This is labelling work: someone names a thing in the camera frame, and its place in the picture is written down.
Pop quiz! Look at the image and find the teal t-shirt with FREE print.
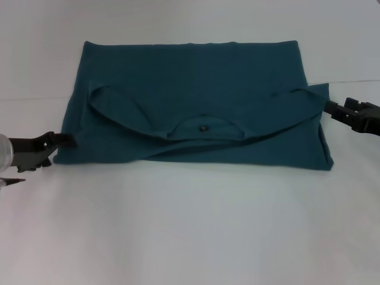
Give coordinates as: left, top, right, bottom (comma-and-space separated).
52, 40, 335, 173

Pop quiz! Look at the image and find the left arm cable with connector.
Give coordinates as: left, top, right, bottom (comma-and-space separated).
0, 177, 27, 188

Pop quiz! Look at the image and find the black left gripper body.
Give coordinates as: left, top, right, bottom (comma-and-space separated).
8, 131, 58, 174

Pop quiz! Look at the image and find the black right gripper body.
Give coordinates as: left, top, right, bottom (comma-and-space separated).
350, 102, 380, 135

